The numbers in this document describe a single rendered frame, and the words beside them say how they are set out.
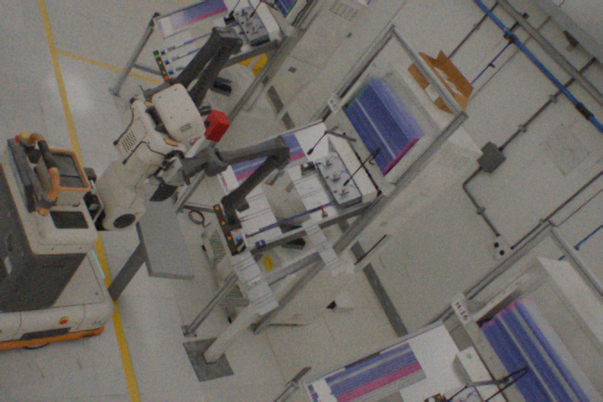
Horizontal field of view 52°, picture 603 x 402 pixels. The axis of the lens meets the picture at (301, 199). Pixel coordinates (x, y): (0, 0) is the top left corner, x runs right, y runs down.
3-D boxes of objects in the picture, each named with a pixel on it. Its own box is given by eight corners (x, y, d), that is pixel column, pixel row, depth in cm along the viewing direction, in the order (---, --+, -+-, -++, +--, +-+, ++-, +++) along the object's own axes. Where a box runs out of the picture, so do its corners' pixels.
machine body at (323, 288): (226, 328, 378) (283, 266, 349) (196, 240, 418) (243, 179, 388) (303, 329, 422) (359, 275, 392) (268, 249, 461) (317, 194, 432)
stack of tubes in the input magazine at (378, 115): (382, 174, 323) (416, 137, 310) (343, 110, 352) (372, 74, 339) (397, 178, 331) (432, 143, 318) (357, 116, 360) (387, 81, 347)
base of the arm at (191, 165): (174, 153, 255) (185, 174, 249) (192, 146, 257) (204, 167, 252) (176, 166, 262) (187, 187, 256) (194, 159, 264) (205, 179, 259)
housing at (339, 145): (363, 211, 340) (362, 196, 328) (327, 149, 368) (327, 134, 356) (376, 205, 341) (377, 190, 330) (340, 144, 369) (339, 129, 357)
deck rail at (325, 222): (249, 257, 328) (248, 250, 323) (249, 254, 329) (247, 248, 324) (371, 210, 338) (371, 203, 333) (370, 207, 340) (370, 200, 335)
